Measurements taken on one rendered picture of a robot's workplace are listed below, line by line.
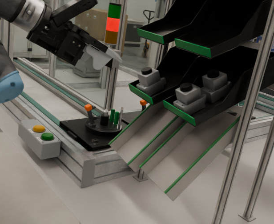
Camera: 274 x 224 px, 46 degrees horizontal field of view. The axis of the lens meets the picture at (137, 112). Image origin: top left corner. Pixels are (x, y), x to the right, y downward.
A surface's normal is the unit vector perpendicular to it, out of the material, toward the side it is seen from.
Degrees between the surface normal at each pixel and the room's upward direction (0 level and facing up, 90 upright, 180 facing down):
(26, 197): 0
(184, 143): 45
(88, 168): 90
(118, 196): 0
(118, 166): 90
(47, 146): 90
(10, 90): 129
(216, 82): 90
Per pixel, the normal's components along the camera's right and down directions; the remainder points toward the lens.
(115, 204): 0.15, -0.93
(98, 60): 0.23, 0.21
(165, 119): -0.50, -0.64
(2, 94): 0.52, 0.83
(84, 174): 0.62, 0.34
